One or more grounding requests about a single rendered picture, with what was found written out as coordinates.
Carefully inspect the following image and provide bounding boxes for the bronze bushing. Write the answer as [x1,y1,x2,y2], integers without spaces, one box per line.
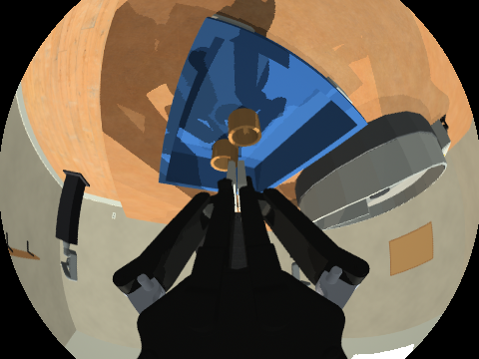
[211,139,239,172]
[229,108,261,147]

